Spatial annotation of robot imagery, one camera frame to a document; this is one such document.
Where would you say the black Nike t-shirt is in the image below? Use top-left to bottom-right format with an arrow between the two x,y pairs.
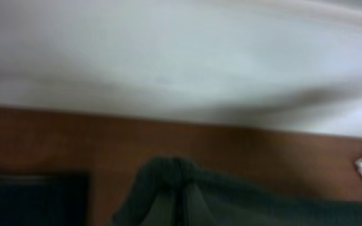
111,157 -> 362,226

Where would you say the folded dark navy garment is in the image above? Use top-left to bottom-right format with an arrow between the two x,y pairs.
0,173 -> 90,226

